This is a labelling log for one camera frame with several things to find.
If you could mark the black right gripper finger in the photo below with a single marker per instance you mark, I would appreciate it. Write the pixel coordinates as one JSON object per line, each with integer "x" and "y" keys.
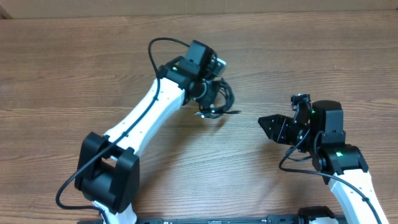
{"x": 273, "y": 122}
{"x": 277, "y": 136}

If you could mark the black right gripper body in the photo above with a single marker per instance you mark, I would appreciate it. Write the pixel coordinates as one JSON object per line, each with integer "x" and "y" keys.
{"x": 288, "y": 131}

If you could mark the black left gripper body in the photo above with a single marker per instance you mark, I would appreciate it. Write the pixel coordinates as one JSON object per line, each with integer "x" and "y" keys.
{"x": 209, "y": 101}

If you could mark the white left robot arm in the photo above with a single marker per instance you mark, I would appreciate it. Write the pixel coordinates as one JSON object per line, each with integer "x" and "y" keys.
{"x": 108, "y": 171}

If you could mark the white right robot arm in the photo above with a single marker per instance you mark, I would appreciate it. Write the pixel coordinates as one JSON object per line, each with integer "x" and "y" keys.
{"x": 317, "y": 130}

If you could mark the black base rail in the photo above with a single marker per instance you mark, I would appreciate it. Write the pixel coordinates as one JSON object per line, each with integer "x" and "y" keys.
{"x": 270, "y": 219}

